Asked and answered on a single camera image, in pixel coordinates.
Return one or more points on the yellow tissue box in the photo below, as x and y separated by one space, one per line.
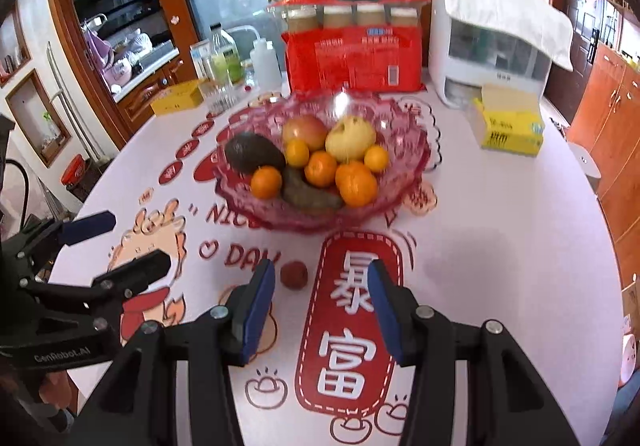
506 119

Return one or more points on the large orange mandarin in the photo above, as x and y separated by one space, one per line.
356 184

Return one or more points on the dark avocado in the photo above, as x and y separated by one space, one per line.
246 152

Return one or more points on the wooden cabinet right side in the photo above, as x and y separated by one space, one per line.
606 124

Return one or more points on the white appliance with cloth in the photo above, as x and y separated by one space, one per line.
512 43

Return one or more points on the pink glass fruit bowl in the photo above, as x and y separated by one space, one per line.
397 130

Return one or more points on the small white carton box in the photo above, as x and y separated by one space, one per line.
200 55

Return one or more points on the yellow pear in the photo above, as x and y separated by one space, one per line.
350 138

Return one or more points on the red paper cup package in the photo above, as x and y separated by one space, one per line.
362 46

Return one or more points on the white squeeze wash bottle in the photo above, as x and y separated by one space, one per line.
264 61

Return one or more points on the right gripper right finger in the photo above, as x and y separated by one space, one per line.
508 402

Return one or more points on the clear drinking glass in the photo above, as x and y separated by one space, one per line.
218 98

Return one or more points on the yellow tea tin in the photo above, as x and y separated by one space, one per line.
178 97

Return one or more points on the clear bottle green label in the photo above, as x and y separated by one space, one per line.
226 60

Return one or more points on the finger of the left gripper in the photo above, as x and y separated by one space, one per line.
113 287
40 241

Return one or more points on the small red lychee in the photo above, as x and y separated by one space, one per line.
294 275

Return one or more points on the red apple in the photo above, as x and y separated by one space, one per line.
307 128

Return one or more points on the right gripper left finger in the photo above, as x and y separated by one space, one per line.
135 401

